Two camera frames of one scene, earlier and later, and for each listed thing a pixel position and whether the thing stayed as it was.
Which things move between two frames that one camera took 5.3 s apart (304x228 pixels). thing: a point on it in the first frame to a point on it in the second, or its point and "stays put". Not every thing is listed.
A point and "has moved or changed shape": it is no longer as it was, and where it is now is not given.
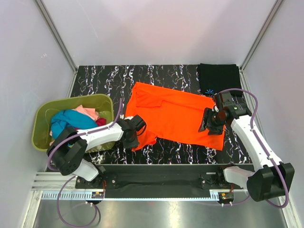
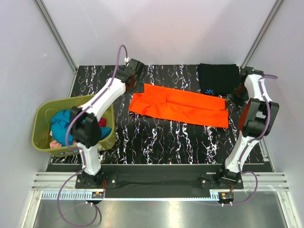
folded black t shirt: x=214 y=78 stays put
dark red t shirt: x=101 y=121 stays put
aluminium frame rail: x=53 y=181 stays put
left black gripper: x=132 y=145 to x=139 y=89
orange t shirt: x=172 y=116 has moved or changed shape
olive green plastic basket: x=103 y=104 stays put
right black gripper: x=205 y=123 to x=236 y=103
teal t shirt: x=61 y=119 stays put
